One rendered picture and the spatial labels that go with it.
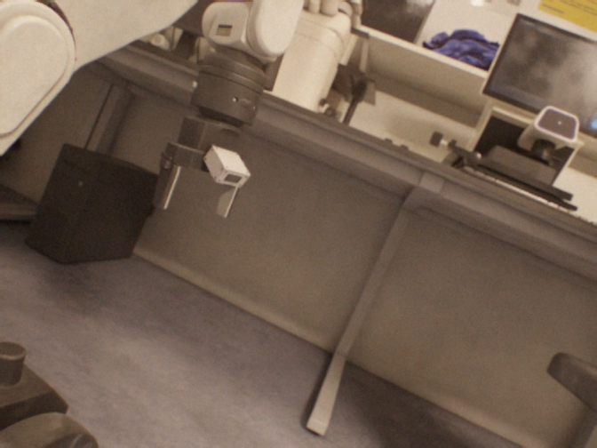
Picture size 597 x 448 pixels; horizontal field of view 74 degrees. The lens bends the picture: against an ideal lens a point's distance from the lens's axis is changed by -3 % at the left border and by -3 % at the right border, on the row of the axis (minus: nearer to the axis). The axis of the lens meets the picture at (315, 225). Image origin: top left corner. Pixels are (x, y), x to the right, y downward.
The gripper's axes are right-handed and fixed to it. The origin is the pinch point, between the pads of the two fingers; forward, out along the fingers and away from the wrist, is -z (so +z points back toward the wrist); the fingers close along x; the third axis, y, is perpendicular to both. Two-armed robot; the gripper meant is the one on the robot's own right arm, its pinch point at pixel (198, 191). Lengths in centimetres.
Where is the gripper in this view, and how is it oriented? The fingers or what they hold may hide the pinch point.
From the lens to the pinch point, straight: 59.5
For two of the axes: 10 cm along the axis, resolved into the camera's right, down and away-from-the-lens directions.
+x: 5.9, 0.9, 8.0
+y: -7.4, -3.3, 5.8
